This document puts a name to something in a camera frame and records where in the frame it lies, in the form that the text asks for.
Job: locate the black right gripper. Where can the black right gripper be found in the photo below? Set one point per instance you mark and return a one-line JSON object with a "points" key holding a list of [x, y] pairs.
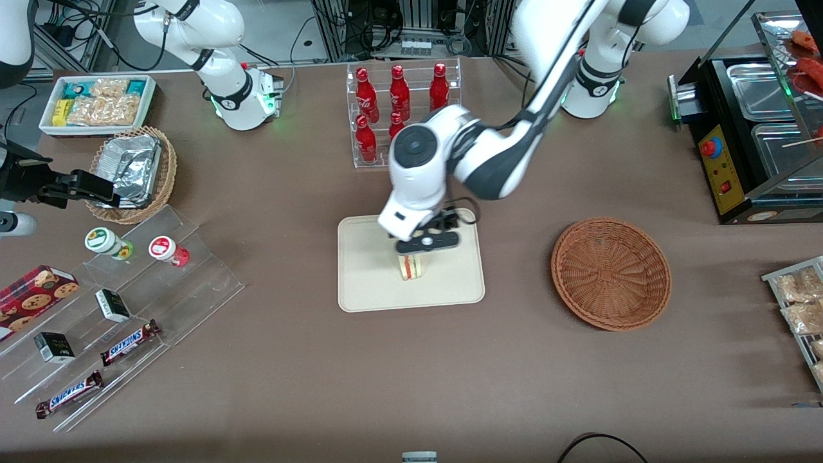
{"points": [[26, 181]]}

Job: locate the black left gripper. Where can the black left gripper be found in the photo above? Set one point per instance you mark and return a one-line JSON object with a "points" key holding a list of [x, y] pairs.
{"points": [[443, 223]]}

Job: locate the clear acrylic bottle rack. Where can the clear acrylic bottle rack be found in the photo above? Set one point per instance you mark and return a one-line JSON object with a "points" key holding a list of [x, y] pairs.
{"points": [[418, 67]]}

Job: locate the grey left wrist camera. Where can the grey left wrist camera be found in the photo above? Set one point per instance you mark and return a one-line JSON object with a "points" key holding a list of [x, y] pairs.
{"points": [[427, 244]]}

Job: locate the cream rectangular plastic tray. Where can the cream rectangular plastic tray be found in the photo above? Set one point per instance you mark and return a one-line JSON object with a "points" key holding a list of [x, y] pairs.
{"points": [[373, 283]]}

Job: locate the small teal snack packet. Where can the small teal snack packet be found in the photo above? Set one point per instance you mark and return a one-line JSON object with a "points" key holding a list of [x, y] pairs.
{"points": [[136, 87]]}

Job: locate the red emergency stop button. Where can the red emergency stop button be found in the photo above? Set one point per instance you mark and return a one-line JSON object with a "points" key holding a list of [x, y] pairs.
{"points": [[710, 148]]}

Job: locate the brown round wicker basket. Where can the brown round wicker basket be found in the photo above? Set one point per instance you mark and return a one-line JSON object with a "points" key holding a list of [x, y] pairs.
{"points": [[611, 273]]}

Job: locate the clear bagged pastry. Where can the clear bagged pastry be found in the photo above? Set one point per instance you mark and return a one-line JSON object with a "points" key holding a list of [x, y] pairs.
{"points": [[818, 350], [804, 317], [794, 286]]}

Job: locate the tray of packaged snacks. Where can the tray of packaged snacks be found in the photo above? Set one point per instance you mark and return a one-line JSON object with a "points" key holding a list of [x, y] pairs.
{"points": [[771, 278]]}

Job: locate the red cola bottle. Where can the red cola bottle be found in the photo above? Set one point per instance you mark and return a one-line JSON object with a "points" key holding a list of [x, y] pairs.
{"points": [[396, 125], [366, 96], [365, 141], [439, 90], [399, 93]]}

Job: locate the red strawberry yogurt cup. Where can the red strawberry yogurt cup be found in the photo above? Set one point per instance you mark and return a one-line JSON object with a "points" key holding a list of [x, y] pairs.
{"points": [[164, 249]]}

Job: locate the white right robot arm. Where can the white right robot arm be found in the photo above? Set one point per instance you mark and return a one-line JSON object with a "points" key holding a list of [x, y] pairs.
{"points": [[241, 96]]}

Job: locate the black food warmer cabinet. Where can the black food warmer cabinet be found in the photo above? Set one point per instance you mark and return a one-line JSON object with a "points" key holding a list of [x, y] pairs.
{"points": [[720, 180]]}

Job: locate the triangle sandwich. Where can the triangle sandwich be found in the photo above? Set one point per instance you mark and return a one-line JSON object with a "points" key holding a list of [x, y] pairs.
{"points": [[415, 267]]}

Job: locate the white rectangular snack bin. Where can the white rectangular snack bin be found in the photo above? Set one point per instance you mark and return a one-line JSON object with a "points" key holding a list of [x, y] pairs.
{"points": [[48, 122]]}

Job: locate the red chocolate chip cookie box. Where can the red chocolate chip cookie box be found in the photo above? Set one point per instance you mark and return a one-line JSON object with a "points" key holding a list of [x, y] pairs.
{"points": [[32, 296]]}

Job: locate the clear acrylic stepped shelf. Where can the clear acrylic stepped shelf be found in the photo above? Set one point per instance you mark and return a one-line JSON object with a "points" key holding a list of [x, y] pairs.
{"points": [[193, 283]]}

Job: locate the white power strip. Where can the white power strip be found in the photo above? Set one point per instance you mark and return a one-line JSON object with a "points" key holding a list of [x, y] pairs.
{"points": [[416, 45]]}

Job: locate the red sausage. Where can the red sausage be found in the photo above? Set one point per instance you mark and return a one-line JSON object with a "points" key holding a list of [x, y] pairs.
{"points": [[805, 42], [810, 74]]}

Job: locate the black carton with gold print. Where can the black carton with gold print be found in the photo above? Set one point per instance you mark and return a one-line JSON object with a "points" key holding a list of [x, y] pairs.
{"points": [[54, 348]]}

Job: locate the grey device at table edge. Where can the grey device at table edge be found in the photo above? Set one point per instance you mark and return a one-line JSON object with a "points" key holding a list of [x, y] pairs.
{"points": [[419, 457]]}

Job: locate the Snickers chocolate bar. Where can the Snickers chocolate bar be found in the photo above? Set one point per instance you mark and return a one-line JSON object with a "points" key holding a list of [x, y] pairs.
{"points": [[128, 343], [69, 394]]}

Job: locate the stainless steel pan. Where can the stainless steel pan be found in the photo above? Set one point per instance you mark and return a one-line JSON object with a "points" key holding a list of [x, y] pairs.
{"points": [[781, 154], [759, 90]]}

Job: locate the green sunflower yogurt cup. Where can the green sunflower yogurt cup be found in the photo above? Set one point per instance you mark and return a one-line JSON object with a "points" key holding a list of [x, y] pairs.
{"points": [[103, 240]]}

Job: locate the light wicker basket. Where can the light wicker basket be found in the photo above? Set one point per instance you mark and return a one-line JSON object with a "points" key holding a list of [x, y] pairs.
{"points": [[166, 173]]}

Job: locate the large clear cracker packet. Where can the large clear cracker packet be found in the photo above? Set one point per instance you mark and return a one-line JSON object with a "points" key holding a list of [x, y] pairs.
{"points": [[103, 111]]}

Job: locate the stack of aluminium foil trays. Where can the stack of aluminium foil trays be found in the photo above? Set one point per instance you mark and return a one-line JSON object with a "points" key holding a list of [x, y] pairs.
{"points": [[132, 167]]}

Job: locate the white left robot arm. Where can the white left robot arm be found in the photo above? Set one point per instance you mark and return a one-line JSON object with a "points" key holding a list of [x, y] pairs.
{"points": [[418, 180]]}

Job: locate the wooden skewer stick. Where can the wooden skewer stick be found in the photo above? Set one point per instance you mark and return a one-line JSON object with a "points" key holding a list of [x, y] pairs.
{"points": [[804, 142]]}

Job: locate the black carton with white label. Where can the black carton with white label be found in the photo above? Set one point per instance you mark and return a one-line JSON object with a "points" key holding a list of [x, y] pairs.
{"points": [[112, 306]]}

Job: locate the yellow snack packet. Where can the yellow snack packet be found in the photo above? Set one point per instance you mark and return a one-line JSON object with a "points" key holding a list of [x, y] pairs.
{"points": [[61, 111]]}

